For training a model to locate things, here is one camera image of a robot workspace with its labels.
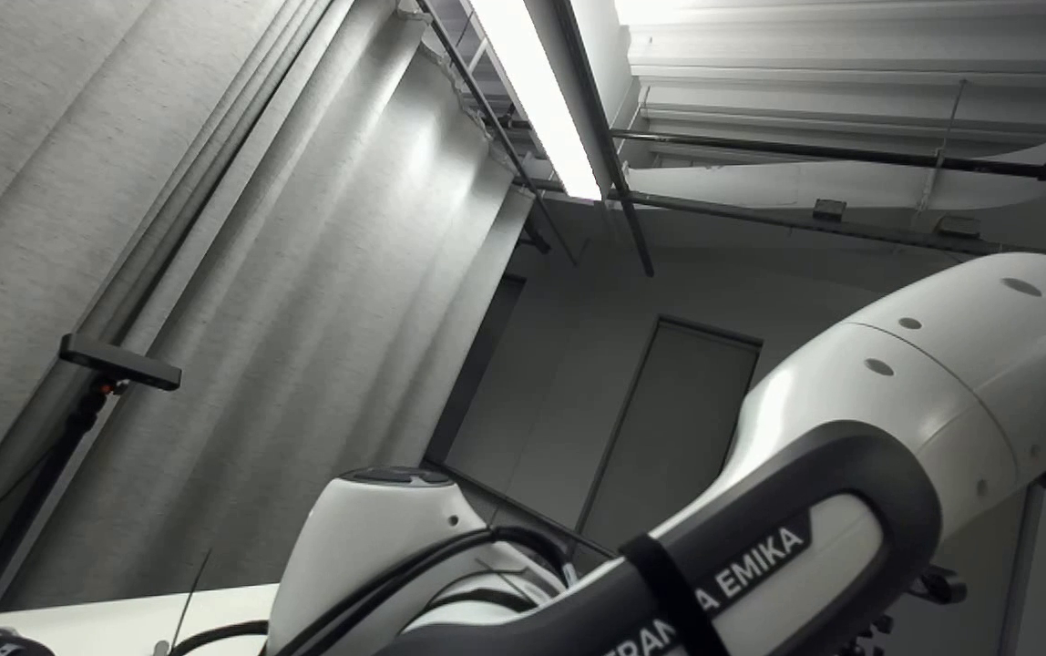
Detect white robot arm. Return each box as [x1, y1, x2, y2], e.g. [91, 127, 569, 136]
[263, 251, 1046, 656]

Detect grey door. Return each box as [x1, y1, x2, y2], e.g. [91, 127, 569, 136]
[579, 317, 758, 549]

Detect ceiling light fixture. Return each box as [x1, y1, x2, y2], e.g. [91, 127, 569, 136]
[469, 0, 601, 202]

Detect black ceiling pipe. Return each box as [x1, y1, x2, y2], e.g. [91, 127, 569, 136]
[612, 127, 1046, 183]

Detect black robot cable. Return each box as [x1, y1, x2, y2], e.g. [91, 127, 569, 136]
[164, 520, 586, 656]

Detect black camera on stand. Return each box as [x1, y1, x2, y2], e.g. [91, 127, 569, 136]
[0, 333, 181, 602]

